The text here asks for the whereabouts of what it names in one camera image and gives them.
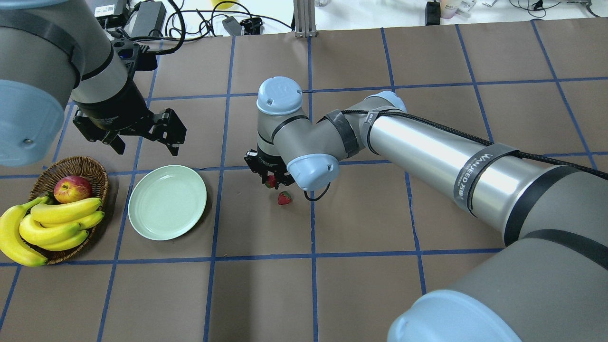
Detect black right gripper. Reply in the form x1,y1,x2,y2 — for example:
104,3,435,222
244,147,295,188

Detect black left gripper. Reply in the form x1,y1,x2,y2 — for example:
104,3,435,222
72,81,187,157

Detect red strawberry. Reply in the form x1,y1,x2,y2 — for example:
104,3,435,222
265,175,276,189
277,191,293,206

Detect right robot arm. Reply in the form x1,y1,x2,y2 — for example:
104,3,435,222
245,76,608,342

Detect light green plate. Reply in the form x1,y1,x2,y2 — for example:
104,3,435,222
128,165,207,241

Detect red apple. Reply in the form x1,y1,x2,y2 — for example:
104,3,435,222
53,175,93,204

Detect wicker fruit basket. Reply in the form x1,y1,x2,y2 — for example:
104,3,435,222
27,156,109,266

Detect black power brick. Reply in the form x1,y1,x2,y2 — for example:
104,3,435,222
127,0,166,37

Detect bunch of yellow bananas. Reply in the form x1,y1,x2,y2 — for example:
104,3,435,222
0,196,105,267

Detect black power adapter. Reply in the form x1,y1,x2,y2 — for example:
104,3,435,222
424,1,441,26

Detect white paper cup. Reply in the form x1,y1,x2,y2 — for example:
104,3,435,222
439,0,462,19

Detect aluminium frame post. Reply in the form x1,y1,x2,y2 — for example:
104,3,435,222
293,0,318,38

